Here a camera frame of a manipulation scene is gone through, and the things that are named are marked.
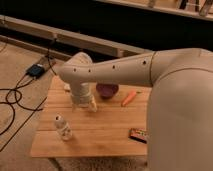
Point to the black power adapter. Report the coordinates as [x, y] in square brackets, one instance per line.
[35, 71]

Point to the dark candy bar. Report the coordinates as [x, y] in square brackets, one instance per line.
[138, 135]

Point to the white sponge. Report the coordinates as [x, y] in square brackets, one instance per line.
[67, 87]

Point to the white ceramic cup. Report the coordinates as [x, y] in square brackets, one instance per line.
[93, 105]

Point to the orange pepper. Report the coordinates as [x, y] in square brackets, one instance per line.
[129, 98]

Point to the wooden table board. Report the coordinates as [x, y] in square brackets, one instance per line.
[101, 133]

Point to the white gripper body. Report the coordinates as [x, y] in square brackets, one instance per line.
[81, 95]

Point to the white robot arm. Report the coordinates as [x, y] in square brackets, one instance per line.
[180, 105]

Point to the dark purple bowl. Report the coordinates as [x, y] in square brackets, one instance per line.
[107, 91]

